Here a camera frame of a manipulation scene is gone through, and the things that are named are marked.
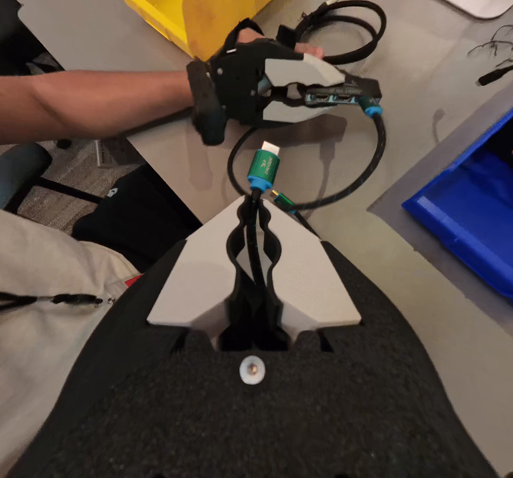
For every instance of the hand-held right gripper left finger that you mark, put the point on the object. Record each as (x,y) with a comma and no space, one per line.
(196,281)

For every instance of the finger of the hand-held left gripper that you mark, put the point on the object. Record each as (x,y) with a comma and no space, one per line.
(304,71)
(288,111)

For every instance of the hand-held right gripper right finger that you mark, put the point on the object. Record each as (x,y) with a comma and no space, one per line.
(316,285)

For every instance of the black switch box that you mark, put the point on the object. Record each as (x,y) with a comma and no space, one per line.
(360,85)

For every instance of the yellow plastic bin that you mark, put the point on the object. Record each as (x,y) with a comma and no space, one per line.
(208,9)

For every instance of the person's left forearm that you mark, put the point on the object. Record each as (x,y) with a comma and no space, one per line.
(100,101)

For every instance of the person's left hand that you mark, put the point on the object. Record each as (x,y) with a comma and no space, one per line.
(310,50)

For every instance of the black bag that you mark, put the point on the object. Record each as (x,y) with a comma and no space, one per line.
(140,213)

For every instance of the beige garment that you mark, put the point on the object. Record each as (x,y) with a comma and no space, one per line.
(48,261)

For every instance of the dark grey mat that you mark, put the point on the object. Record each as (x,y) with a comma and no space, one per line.
(441,157)

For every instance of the large blue bin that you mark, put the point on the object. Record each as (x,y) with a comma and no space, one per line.
(473,213)

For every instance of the black plug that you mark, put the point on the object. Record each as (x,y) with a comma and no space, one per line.
(495,75)

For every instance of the black office chair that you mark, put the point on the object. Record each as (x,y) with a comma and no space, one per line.
(20,169)

